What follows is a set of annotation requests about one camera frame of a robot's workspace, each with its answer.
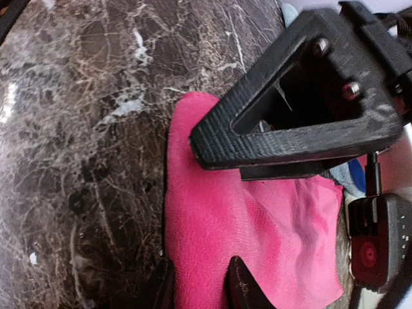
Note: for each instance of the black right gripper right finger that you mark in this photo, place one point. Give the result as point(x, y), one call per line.
point(242, 289)

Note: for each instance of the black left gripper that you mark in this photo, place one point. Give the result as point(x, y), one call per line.
point(388, 37)

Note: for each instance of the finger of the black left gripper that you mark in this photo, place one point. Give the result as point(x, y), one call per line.
point(316, 98)

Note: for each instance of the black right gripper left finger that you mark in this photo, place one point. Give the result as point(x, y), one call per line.
point(158, 291)

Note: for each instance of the pink towel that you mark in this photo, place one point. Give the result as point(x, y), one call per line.
point(284, 230)

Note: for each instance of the royal blue towel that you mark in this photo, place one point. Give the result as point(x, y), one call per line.
point(357, 174)

